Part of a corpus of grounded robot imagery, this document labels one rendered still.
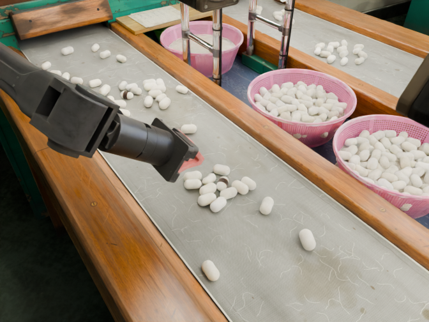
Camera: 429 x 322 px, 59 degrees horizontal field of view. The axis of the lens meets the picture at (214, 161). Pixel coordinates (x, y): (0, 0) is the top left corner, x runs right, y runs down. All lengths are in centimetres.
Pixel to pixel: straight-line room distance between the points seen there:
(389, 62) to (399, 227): 69
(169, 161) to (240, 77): 69
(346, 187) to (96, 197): 45
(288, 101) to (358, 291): 54
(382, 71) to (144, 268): 89
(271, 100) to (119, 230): 54
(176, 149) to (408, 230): 40
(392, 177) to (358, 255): 22
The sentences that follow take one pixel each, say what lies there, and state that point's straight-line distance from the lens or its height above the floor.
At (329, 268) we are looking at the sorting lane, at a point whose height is 74.
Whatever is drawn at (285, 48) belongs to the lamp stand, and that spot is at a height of 79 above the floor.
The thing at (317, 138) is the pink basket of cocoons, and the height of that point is 71.
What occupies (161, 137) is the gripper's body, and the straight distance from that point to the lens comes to 57.
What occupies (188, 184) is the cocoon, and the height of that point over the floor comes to 76.
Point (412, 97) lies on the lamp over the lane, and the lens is 42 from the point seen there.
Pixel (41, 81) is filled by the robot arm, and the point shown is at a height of 102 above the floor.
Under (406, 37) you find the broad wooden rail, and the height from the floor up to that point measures 76.
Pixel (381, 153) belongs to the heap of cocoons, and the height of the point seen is 74.
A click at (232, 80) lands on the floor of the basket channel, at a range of 122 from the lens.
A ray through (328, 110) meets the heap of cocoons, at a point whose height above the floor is 73.
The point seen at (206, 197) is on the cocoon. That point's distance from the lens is 69.
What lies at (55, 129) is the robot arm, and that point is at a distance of 50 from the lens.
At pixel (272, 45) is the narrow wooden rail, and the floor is 76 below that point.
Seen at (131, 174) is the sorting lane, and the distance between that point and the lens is 78.
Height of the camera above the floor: 125
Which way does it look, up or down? 40 degrees down
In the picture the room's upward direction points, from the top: straight up
